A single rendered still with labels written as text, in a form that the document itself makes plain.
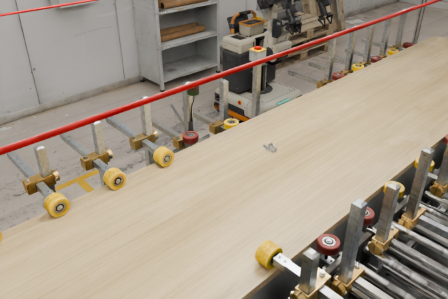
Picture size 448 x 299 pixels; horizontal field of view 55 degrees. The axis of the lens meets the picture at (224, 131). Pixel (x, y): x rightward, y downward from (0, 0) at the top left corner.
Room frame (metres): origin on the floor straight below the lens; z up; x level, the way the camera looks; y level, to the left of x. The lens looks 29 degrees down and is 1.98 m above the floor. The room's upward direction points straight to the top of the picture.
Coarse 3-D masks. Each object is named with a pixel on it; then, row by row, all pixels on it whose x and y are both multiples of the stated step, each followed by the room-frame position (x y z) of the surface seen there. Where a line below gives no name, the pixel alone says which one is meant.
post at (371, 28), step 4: (368, 28) 3.15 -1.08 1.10; (372, 28) 3.12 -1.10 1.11; (368, 32) 3.14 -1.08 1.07; (372, 32) 3.13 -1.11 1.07; (368, 36) 3.14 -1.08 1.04; (372, 36) 3.13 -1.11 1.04; (368, 40) 3.13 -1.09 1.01; (372, 40) 3.14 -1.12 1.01; (368, 44) 3.13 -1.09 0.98; (368, 48) 3.13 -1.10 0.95; (364, 52) 3.15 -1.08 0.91; (368, 52) 3.12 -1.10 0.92; (364, 56) 3.14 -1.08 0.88; (368, 56) 3.13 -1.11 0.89; (364, 60) 3.14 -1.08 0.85; (368, 60) 3.14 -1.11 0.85
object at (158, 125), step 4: (152, 120) 2.13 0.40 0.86; (156, 120) 2.13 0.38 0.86; (152, 124) 2.11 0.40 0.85; (156, 124) 2.08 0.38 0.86; (160, 124) 2.08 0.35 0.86; (156, 128) 2.09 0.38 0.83; (160, 128) 2.06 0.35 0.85; (164, 128) 2.04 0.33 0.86; (168, 128) 2.04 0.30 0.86; (164, 132) 2.03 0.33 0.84; (168, 132) 2.00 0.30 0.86; (172, 132) 1.99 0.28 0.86; (176, 132) 1.99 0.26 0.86; (172, 136) 1.98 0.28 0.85; (176, 136) 1.95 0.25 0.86; (184, 144) 1.90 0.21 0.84; (188, 144) 1.87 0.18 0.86; (192, 144) 1.87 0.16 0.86
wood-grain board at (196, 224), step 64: (384, 64) 2.92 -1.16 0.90; (256, 128) 1.96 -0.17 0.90; (320, 128) 1.96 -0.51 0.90; (384, 128) 1.96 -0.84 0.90; (128, 192) 1.41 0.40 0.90; (192, 192) 1.41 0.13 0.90; (256, 192) 1.41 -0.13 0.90; (320, 192) 1.41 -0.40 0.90; (0, 256) 1.06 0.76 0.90; (64, 256) 1.06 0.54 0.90; (128, 256) 1.06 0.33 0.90; (192, 256) 1.06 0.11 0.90
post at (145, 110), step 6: (144, 96) 1.79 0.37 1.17; (144, 108) 1.76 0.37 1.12; (150, 108) 1.79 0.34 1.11; (144, 114) 1.76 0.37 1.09; (150, 114) 1.78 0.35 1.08; (144, 120) 1.77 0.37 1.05; (150, 120) 1.78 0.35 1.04; (144, 126) 1.77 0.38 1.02; (150, 126) 1.78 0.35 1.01; (144, 132) 1.78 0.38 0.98; (150, 132) 1.78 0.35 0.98; (150, 156) 1.77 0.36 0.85; (150, 162) 1.77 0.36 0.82
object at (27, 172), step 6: (12, 156) 1.59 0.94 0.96; (18, 156) 1.59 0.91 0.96; (18, 162) 1.55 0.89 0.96; (24, 162) 1.55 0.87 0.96; (18, 168) 1.54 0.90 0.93; (24, 168) 1.50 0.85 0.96; (30, 168) 1.50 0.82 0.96; (24, 174) 1.49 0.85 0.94; (30, 174) 1.46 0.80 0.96; (42, 186) 1.37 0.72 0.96; (42, 192) 1.35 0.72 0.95; (48, 192) 1.33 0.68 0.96
